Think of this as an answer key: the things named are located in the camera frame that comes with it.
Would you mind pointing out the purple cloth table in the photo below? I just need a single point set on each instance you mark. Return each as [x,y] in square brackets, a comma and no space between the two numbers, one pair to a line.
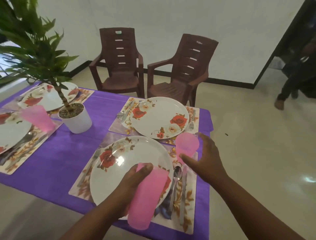
[74,153]

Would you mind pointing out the green plant with white pot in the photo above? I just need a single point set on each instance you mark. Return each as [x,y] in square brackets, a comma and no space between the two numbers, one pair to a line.
[76,123]

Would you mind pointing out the person's left hand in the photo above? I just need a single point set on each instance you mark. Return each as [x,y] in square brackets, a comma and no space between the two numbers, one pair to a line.
[128,188]

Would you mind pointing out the stack of pink cups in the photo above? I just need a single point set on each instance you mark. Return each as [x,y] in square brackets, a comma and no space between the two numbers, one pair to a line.
[145,202]

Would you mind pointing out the pink plastic cup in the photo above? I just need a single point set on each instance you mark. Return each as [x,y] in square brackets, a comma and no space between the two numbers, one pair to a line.
[186,143]
[39,118]

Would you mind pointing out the steel fork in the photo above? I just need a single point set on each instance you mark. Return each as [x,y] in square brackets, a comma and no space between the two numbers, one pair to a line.
[192,123]
[89,168]

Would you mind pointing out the dark wooden door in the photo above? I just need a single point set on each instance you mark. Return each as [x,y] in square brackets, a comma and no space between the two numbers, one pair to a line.
[288,37]

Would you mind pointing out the brown plastic chair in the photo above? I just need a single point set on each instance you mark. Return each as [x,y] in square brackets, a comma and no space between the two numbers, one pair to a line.
[121,84]
[172,89]

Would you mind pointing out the person's right forearm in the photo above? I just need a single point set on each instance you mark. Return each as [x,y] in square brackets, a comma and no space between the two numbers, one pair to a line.
[259,212]

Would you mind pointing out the person's right hand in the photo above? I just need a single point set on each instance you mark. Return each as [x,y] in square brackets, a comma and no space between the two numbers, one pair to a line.
[209,165]

